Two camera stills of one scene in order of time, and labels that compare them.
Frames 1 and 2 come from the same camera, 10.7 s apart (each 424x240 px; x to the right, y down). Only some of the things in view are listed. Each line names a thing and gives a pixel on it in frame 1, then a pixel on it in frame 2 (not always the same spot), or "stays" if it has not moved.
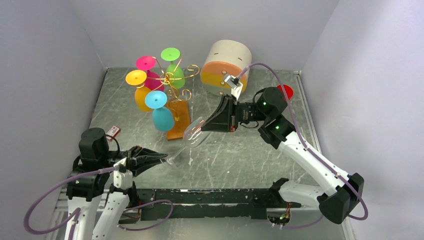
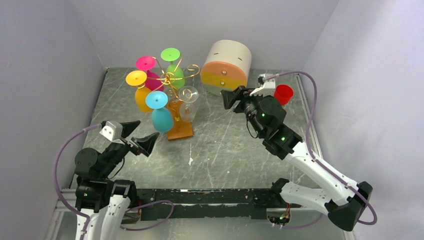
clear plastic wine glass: [193, 136] -> [188, 110]
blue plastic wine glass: [163, 117] stays
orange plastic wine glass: [138, 78] stays
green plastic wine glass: [174, 75] stays
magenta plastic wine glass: [154, 81] stays
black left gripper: [134, 155] -> [145, 143]
